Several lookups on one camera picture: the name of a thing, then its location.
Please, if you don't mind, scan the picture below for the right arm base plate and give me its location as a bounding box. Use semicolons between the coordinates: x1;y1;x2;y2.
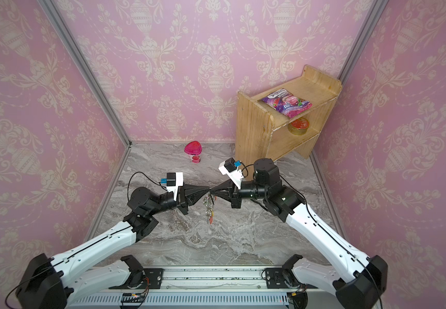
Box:
264;268;298;289

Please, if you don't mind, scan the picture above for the purple snack bag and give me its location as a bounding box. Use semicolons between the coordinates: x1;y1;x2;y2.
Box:
261;88;313;118

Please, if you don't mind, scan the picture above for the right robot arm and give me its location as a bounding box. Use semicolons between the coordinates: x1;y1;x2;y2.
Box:
211;158;388;308

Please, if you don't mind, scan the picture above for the wooden shelf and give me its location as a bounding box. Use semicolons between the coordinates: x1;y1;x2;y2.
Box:
235;65;343;165

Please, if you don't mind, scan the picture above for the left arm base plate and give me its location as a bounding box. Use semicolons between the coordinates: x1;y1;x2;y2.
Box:
126;268;164;290

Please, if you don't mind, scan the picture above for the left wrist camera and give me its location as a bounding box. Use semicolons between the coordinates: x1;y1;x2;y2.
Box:
160;172;184;201

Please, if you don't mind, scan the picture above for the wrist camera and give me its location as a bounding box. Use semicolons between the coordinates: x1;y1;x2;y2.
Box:
160;172;184;201
219;158;244;189

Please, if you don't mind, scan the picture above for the red lid tin can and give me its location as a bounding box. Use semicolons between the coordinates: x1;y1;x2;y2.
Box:
287;117;310;136

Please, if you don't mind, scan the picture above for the aluminium mounting rail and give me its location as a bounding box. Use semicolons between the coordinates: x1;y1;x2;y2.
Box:
45;264;382;309

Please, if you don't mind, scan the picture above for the metal key organizer plate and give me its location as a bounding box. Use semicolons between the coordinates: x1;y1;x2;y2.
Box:
203;193;216;224

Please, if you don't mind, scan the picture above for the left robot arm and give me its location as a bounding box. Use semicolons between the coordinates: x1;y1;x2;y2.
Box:
11;185;211;308

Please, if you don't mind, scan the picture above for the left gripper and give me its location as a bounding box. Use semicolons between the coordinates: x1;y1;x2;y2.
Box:
147;181;209;218

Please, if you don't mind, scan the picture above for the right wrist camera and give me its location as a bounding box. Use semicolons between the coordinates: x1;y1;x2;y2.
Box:
219;158;244;189

